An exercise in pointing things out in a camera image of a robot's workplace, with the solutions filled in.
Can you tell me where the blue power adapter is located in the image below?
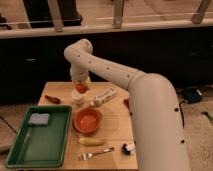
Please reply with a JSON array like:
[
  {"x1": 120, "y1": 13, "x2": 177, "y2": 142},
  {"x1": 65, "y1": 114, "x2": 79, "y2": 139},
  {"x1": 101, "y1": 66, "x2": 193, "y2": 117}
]
[{"x1": 181, "y1": 87, "x2": 203, "y2": 103}]

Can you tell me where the white paper cup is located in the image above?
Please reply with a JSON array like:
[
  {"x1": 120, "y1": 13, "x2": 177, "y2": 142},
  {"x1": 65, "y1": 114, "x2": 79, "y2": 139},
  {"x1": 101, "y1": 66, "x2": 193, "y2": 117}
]
[{"x1": 71, "y1": 89, "x2": 85, "y2": 105}]

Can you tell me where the white black dish brush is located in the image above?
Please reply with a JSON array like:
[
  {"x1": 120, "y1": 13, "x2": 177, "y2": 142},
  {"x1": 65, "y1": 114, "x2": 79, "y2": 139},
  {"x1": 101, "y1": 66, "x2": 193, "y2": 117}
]
[{"x1": 122, "y1": 143, "x2": 135, "y2": 155}]

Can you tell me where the orange bowl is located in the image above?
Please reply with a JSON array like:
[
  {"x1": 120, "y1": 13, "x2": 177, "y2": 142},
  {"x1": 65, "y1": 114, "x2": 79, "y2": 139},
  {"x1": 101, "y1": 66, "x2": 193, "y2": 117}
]
[{"x1": 73, "y1": 108, "x2": 102, "y2": 134}]

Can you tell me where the green plastic tray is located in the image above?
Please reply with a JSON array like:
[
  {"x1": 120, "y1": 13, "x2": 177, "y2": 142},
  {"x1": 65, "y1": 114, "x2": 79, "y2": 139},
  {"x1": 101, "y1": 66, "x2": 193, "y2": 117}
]
[{"x1": 5, "y1": 106, "x2": 72, "y2": 169}]

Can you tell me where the brown dried spice cluster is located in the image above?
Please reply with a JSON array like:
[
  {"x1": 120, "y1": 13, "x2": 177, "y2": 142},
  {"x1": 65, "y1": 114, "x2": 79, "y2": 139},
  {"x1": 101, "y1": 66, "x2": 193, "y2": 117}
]
[{"x1": 123, "y1": 98, "x2": 130, "y2": 109}]

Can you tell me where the black power cable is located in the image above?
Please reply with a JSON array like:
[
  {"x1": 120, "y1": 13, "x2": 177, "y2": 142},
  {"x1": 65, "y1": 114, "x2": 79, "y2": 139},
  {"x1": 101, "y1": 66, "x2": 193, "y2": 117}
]
[{"x1": 178, "y1": 99, "x2": 186, "y2": 129}]

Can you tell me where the white plastic bottle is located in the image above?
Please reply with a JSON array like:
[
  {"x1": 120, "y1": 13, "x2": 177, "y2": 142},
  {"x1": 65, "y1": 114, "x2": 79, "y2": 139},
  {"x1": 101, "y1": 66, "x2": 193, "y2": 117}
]
[{"x1": 89, "y1": 88, "x2": 117, "y2": 107}]

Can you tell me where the black cable at left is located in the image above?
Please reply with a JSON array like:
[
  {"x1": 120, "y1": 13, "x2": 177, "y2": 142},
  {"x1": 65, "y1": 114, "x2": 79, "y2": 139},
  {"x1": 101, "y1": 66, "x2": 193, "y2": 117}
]
[{"x1": 0, "y1": 114, "x2": 18, "y2": 134}]

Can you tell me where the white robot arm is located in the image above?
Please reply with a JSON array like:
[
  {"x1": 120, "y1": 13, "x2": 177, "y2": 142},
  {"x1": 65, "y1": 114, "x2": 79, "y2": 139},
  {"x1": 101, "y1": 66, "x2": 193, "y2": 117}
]
[{"x1": 64, "y1": 39, "x2": 191, "y2": 171}]

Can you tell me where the blue grey sponge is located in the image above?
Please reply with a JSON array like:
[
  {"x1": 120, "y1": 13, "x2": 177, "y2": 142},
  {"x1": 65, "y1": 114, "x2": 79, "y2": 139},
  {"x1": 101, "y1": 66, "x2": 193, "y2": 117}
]
[{"x1": 28, "y1": 113, "x2": 50, "y2": 125}]

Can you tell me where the silver metal fork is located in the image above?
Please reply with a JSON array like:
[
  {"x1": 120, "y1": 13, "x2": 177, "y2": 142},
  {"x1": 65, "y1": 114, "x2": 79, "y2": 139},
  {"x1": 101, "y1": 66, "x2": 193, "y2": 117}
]
[{"x1": 79, "y1": 147, "x2": 115, "y2": 161}]

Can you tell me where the small red apple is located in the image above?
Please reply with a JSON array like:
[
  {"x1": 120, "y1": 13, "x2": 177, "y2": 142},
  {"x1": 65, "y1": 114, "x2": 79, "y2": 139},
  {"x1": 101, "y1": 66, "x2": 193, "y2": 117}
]
[{"x1": 75, "y1": 82, "x2": 88, "y2": 94}]

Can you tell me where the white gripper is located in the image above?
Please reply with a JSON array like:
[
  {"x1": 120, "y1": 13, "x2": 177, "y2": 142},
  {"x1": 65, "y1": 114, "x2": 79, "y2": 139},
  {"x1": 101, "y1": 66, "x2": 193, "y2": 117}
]
[{"x1": 70, "y1": 65, "x2": 91, "y2": 87}]

